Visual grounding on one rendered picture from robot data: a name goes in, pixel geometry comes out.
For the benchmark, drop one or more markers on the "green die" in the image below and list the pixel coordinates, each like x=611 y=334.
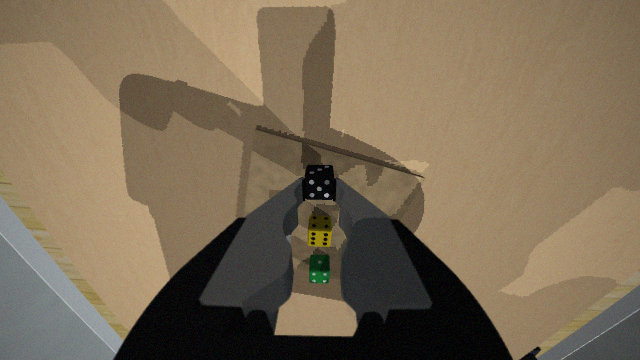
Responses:
x=319 y=269

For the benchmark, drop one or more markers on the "black die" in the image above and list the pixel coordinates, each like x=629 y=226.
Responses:
x=319 y=182

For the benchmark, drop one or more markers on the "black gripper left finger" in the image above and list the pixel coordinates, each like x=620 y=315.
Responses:
x=248 y=266

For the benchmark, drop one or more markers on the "yellow die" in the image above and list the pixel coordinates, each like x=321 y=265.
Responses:
x=319 y=231

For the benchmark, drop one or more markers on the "tan textured mat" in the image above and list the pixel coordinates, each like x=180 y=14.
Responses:
x=277 y=161

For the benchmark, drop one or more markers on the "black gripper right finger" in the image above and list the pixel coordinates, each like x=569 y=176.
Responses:
x=386 y=269

